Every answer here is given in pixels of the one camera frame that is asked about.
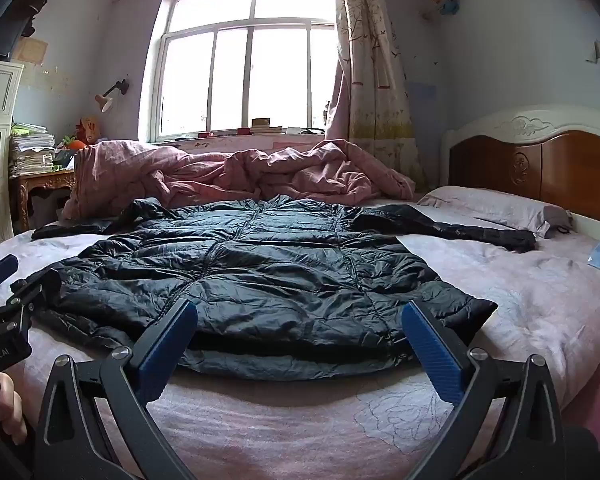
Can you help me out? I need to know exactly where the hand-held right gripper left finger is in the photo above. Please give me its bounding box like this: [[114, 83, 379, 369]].
[[32, 297, 199, 480]]

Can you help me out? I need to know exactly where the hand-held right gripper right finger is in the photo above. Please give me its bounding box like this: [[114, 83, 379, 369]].
[[401, 301, 566, 480]]

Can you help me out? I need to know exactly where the black puffer jacket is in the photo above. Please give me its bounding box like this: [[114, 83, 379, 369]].
[[31, 195, 537, 380]]

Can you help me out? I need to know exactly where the person's left hand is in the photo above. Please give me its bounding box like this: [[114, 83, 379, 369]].
[[0, 374, 29, 447]]

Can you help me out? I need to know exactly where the carved wooden desk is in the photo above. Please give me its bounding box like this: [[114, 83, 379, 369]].
[[10, 169, 76, 233]]

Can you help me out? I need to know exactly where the stack of papers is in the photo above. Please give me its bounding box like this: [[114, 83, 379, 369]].
[[10, 122, 56, 177]]

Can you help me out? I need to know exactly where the orange plush toy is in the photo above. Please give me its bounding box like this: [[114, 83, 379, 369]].
[[55, 133, 88, 152]]

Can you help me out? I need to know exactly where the pale pink pillow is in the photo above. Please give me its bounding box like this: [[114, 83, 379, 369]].
[[417, 186, 556, 239]]

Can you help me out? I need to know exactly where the pink checked quilt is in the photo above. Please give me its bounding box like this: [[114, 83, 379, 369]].
[[62, 139, 417, 221]]

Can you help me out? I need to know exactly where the grey small pouch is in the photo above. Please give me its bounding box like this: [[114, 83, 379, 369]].
[[542, 205, 574, 239]]

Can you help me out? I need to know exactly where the beige paper sheet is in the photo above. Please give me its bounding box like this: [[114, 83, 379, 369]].
[[12, 37, 49, 66]]

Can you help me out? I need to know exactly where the wooden white-framed bed headboard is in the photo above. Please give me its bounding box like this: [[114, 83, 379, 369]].
[[439, 105, 600, 235]]

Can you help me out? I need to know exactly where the stack of books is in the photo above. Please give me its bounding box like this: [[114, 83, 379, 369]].
[[250, 117, 286, 135]]

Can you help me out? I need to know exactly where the black bag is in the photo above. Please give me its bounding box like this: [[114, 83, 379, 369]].
[[0, 0, 48, 58]]

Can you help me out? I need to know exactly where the beige tree-print curtain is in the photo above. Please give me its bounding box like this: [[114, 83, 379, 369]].
[[325, 0, 429, 187]]

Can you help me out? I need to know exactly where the white-framed window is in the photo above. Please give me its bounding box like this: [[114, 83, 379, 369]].
[[147, 0, 342, 144]]

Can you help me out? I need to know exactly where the wall lamp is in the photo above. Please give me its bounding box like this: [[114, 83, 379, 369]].
[[95, 79, 130, 113]]

